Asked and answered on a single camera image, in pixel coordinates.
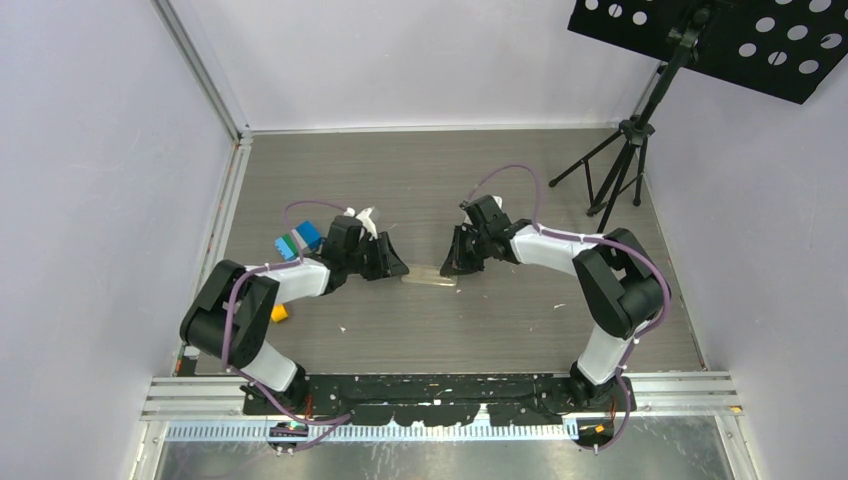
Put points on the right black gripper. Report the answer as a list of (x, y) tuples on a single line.
[(458, 261)]

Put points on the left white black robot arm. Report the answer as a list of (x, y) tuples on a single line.
[(229, 317)]

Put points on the aluminium corner frame post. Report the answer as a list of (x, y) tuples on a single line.
[(174, 17)]

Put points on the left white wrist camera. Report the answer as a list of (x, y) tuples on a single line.
[(367, 217)]

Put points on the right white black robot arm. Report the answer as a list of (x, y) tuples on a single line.
[(624, 290)]

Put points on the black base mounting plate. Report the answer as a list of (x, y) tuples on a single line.
[(440, 400)]

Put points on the yellow green toy brick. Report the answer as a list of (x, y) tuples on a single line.
[(279, 313)]

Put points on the black music stand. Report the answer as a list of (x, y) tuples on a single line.
[(783, 49)]

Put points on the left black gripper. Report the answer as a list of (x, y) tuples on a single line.
[(387, 262)]

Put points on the perforated metal cable tray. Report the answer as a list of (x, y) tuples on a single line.
[(275, 432)]

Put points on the translucent beige remote cover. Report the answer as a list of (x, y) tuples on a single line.
[(427, 275)]

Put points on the blue white green toy brick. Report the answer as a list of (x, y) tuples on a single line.
[(302, 239)]

